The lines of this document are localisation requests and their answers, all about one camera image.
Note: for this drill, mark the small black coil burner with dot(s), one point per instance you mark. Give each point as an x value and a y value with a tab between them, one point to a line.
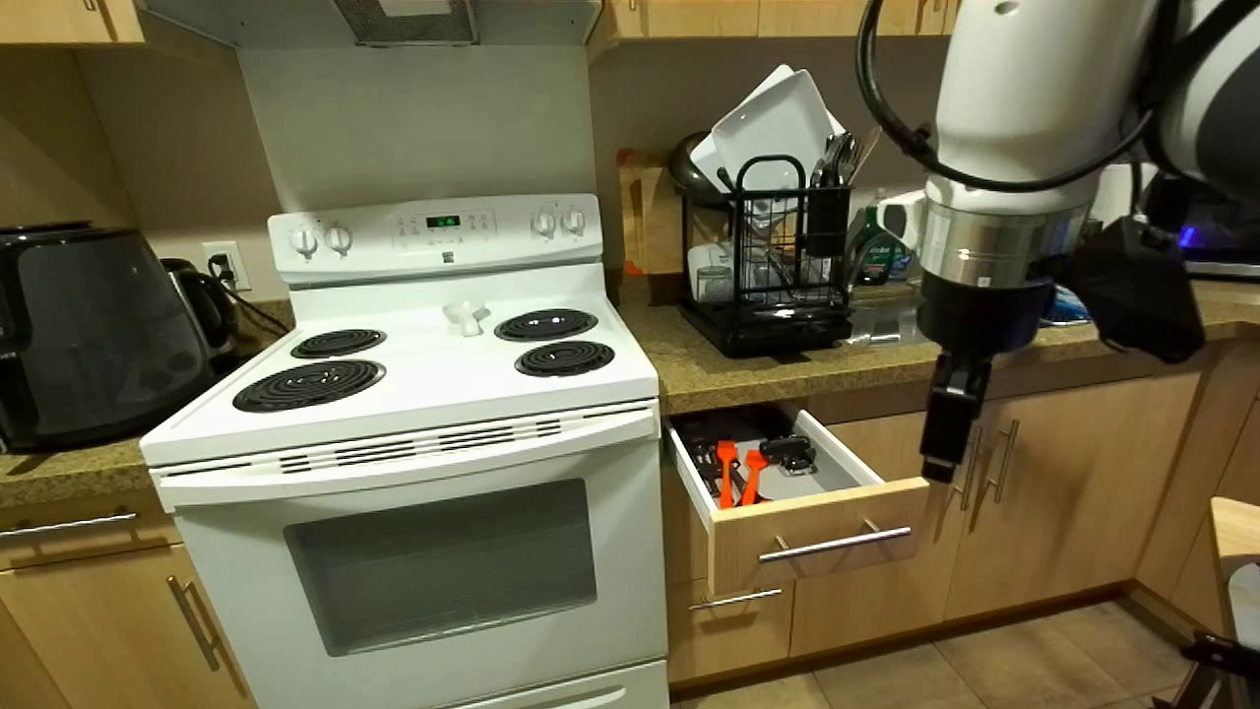
335	345
565	355

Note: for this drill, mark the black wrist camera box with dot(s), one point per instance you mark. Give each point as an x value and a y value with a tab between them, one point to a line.
1137	290

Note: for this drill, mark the wooden cabinet door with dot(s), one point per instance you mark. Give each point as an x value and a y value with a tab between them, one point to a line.
852	614
1104	487
104	631

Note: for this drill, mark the long wooden wall cabinet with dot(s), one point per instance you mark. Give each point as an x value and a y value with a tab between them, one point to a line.
733	13

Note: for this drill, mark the wooden drawer with white liner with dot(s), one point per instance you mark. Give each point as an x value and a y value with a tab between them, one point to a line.
814	533

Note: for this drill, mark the wooden cutting board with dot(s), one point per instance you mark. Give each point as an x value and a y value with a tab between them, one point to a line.
644	216

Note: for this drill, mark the light wooden chair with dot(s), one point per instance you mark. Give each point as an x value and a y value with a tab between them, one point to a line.
1237	525

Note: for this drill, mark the green dish soap bottle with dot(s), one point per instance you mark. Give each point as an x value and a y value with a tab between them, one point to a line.
875	250

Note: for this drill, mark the white square plate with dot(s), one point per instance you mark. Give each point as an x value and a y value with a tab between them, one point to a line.
772	130
741	107

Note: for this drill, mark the white electric stove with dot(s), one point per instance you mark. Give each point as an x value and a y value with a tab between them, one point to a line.
394	395

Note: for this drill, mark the white paper towel roll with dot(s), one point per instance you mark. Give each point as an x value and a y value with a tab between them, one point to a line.
1120	190

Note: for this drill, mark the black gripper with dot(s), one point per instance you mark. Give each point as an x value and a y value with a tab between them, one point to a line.
988	311

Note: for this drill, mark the white wall outlet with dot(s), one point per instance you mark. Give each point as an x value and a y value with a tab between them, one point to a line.
221	266

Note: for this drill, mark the clear glass cup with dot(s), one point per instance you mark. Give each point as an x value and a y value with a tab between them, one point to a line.
713	273

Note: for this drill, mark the short wooden wall cabinet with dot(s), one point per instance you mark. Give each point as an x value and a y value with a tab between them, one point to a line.
52	15

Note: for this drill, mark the black electric kettle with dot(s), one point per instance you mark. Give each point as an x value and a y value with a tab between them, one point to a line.
204	308

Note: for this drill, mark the large black coil burner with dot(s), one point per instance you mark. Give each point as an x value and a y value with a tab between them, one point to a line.
308	384
545	324

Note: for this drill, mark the range hood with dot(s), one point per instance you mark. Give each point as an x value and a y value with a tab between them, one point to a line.
263	22

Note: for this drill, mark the wide wooden drawer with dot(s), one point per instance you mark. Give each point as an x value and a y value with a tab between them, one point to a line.
81	535

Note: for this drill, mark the narrow wooden cabinet panel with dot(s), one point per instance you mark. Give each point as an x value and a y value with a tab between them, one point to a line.
1205	435

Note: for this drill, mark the stainless steel sink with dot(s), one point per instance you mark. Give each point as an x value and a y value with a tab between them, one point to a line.
883	317

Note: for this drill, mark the small clear glass shaker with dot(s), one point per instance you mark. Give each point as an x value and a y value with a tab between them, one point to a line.
465	317

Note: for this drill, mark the thin wooden stick utensil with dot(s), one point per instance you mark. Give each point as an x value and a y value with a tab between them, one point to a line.
864	158

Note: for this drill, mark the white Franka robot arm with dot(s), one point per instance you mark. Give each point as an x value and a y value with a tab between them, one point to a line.
1039	91

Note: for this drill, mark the small black drawer item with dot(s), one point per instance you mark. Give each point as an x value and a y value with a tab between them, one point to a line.
789	449

